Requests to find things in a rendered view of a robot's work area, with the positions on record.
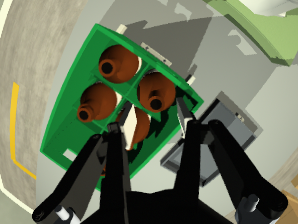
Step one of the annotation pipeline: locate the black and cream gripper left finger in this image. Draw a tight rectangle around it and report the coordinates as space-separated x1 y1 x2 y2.
32 104 137 224

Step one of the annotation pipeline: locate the green bottle crate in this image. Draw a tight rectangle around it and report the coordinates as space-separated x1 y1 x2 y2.
40 23 204 179

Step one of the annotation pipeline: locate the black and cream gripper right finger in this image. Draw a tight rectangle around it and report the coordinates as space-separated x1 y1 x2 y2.
163 97 288 224

